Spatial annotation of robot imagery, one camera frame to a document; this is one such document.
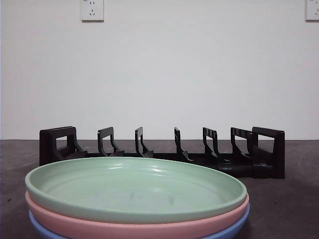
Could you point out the pale green round plate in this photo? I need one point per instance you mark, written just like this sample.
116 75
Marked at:
124 186

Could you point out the pink round plate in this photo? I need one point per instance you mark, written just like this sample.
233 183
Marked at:
74 226

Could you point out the blue round plate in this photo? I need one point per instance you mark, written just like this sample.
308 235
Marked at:
40 229

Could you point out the black plate rack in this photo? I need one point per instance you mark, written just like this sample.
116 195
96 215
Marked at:
264 171

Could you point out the white wall socket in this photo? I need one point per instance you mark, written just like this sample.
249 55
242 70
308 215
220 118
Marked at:
92 11
312 11

